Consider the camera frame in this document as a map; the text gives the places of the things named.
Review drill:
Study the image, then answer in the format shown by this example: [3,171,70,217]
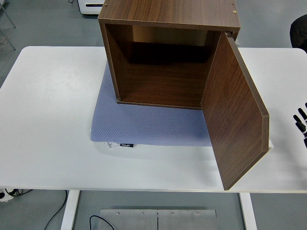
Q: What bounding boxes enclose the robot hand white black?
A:
[293,102,307,150]

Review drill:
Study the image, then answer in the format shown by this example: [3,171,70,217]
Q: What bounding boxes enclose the brown wooden cabinet door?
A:
[200,32,270,191]

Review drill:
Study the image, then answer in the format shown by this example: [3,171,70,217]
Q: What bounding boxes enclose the brown wooden cabinet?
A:
[97,0,241,111]

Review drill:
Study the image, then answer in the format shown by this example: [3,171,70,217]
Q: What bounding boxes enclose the person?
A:
[289,16,307,52]

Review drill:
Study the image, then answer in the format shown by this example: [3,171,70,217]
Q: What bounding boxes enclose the white table leg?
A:
[238,191,258,230]
[59,190,81,230]

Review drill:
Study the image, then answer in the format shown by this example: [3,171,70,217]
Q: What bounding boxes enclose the blue dotted mat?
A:
[90,63,213,148]

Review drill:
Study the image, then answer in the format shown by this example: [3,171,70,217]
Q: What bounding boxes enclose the grey metal plate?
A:
[99,208,217,230]

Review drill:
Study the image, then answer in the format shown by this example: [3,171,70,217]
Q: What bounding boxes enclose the white appliance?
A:
[78,0,104,15]

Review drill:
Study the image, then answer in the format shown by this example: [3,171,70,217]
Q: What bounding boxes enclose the white power strip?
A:
[0,188,24,203]

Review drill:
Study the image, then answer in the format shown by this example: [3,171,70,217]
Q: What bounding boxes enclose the metal rack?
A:
[0,0,17,57]

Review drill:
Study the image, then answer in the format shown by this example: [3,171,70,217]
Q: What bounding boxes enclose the black floor cable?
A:
[89,215,113,230]

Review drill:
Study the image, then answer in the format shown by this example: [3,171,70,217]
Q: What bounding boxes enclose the grey floor cable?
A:
[44,190,68,230]

